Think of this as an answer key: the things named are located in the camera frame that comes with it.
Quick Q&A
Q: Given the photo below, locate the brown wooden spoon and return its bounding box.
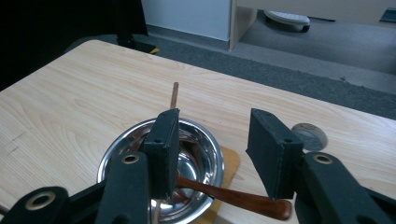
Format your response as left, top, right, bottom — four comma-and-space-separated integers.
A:
169, 172, 293, 221

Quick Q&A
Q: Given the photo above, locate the white cabinet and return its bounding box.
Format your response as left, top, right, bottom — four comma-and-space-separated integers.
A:
141, 0, 233, 42

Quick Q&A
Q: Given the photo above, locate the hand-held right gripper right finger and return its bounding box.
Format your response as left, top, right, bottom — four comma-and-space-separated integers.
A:
245, 107, 305, 201

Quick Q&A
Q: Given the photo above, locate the square wooden coaster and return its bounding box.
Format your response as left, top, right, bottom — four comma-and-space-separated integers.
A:
192, 145, 241, 224

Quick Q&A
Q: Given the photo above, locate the black stand with striped base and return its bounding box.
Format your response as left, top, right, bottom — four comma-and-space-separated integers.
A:
113, 0, 162, 55

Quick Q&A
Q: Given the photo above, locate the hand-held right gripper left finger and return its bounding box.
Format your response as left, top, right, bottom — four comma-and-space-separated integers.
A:
138, 107, 182, 201

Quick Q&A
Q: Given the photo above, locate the stainless steel bowl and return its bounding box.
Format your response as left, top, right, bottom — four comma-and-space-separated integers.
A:
96, 117, 225, 224

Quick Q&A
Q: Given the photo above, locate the black curtain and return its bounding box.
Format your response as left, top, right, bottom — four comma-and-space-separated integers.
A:
0, 0, 125, 91

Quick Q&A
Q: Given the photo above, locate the brown wooden chopstick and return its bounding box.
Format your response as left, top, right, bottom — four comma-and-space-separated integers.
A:
151, 81, 180, 224

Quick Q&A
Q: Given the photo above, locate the office chair base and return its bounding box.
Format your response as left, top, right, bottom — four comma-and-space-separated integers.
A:
263, 9, 311, 34

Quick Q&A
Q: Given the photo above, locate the grey round table grommet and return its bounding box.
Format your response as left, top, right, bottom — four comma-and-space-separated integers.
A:
291, 122, 329, 152

